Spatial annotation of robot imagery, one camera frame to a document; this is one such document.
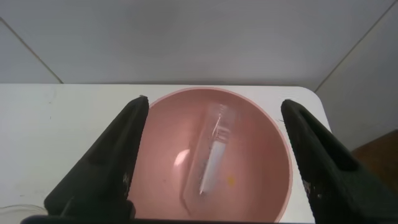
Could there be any red pigment test tube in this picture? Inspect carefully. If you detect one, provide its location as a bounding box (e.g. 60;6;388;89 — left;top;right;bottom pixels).
181;102;239;216

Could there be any pink bowl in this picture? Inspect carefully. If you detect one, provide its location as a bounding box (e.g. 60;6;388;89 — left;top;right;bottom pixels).
127;86;295;223

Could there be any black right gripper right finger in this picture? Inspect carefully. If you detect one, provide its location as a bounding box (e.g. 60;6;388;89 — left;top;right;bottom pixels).
280;98;398;224

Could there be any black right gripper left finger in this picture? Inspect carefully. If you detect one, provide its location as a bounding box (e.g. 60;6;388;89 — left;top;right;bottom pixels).
43;95;150;220

